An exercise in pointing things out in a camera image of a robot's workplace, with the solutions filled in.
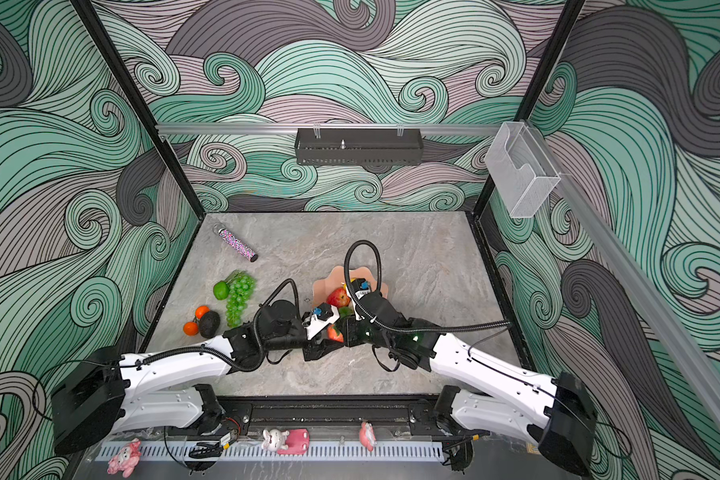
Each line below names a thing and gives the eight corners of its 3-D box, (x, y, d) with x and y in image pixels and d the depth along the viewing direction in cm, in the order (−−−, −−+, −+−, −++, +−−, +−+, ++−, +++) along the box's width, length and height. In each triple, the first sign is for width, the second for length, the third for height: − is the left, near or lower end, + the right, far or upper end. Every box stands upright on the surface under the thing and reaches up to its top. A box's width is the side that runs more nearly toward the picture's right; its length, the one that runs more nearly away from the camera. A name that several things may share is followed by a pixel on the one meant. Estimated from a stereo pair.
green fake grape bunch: (218, 327, 91) (212, 320, 87) (234, 278, 103) (229, 269, 99) (245, 327, 91) (240, 320, 87) (258, 278, 103) (254, 269, 99)
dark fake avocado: (200, 335, 89) (194, 329, 86) (213, 316, 94) (208, 309, 90) (212, 339, 89) (206, 333, 85) (225, 320, 93) (220, 313, 89)
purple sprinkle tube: (218, 237, 114) (215, 231, 112) (225, 232, 116) (222, 227, 114) (251, 264, 106) (249, 258, 104) (258, 258, 108) (256, 253, 105)
